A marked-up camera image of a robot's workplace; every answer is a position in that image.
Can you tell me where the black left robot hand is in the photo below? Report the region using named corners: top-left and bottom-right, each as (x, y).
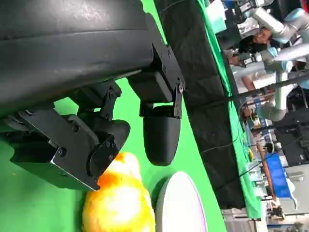
top-left (0, 0), bottom-right (186, 192)

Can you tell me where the black backdrop cloth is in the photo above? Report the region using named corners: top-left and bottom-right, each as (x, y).
top-left (154, 0), bottom-right (246, 210)

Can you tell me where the person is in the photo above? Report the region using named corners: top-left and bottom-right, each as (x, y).
top-left (228, 26), bottom-right (277, 95)

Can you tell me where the lilac plate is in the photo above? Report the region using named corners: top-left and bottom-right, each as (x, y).
top-left (154, 171), bottom-right (208, 232)

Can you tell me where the green cloth on background table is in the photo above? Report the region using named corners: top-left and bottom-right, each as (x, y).
top-left (197, 0), bottom-right (263, 220)

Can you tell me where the blue plastic sheet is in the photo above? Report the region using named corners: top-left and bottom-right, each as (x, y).
top-left (264, 154), bottom-right (291, 198)

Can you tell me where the black background equipment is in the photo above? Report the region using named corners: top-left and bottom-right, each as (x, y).
top-left (274, 115), bottom-right (309, 167)

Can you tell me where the thin black hanging cable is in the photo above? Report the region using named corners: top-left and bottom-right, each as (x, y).
top-left (200, 141), bottom-right (243, 155)

